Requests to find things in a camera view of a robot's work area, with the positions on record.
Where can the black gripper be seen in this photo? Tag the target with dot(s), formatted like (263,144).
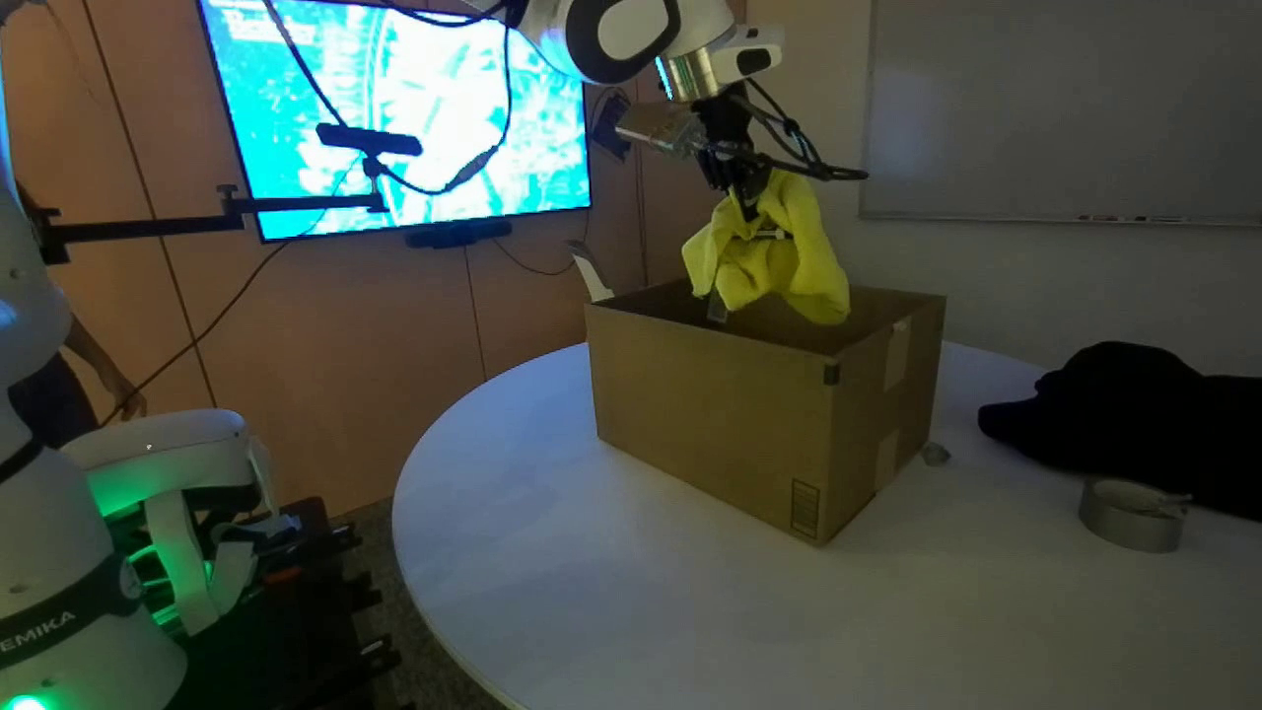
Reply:
(727,132)

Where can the yellow towel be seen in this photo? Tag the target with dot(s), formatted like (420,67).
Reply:
(774,257)

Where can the brown cardboard box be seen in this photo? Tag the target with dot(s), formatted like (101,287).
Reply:
(749,408)

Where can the white bent paper strip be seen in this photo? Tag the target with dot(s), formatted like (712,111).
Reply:
(591,276)

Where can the black bar under monitor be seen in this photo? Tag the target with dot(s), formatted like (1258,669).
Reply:
(460,235)

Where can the whiteboard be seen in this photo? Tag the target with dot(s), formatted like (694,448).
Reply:
(1066,103)

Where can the black cloth bundle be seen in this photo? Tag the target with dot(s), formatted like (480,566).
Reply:
(1143,416)

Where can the grey tape roll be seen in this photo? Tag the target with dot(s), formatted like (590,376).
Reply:
(1128,514)

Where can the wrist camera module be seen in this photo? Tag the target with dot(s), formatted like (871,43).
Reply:
(749,47)

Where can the black wall device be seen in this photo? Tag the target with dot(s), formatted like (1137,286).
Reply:
(610,123)

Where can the wall monitor screen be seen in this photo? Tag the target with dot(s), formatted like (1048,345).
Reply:
(397,90)

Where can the black bar camera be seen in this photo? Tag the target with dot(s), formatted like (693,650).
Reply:
(372,139)

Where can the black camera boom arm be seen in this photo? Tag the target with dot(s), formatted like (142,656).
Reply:
(158,218)

